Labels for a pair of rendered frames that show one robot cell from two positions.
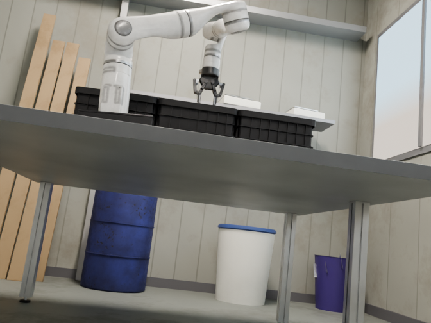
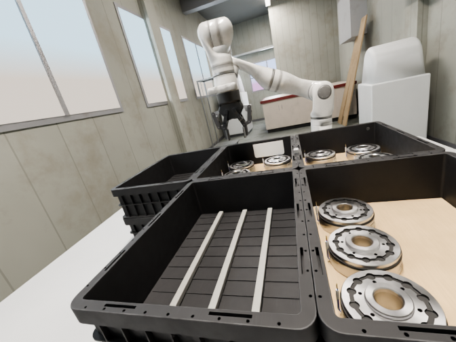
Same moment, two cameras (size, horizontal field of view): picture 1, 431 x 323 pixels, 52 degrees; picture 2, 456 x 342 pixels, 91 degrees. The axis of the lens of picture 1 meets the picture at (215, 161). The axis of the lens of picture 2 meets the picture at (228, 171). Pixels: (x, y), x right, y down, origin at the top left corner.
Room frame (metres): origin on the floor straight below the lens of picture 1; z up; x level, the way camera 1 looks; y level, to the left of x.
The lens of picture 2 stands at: (2.47, 0.31, 1.13)
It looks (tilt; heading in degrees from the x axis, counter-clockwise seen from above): 18 degrees down; 203
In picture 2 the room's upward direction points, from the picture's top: 13 degrees counter-clockwise
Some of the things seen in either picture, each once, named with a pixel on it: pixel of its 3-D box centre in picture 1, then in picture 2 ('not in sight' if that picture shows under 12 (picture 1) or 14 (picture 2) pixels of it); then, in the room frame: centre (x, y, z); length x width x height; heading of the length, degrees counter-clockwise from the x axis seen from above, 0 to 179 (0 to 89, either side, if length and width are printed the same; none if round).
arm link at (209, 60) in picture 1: (210, 65); (224, 81); (1.77, 0.07, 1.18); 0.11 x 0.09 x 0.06; 6
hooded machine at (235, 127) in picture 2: not in sight; (235, 106); (-4.06, -1.78, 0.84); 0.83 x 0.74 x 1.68; 6
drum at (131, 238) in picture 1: (120, 238); not in sight; (3.53, 0.68, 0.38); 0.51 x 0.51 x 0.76
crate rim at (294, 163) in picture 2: (195, 120); (251, 157); (1.74, 0.10, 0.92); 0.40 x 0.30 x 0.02; 5
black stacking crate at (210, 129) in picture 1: (194, 132); (254, 170); (1.74, 0.10, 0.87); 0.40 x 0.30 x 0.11; 5
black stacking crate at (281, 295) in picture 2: not in sight; (226, 243); (2.14, 0.14, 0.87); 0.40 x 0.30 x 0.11; 5
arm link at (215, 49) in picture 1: (215, 41); (215, 49); (1.75, 0.06, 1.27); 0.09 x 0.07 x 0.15; 105
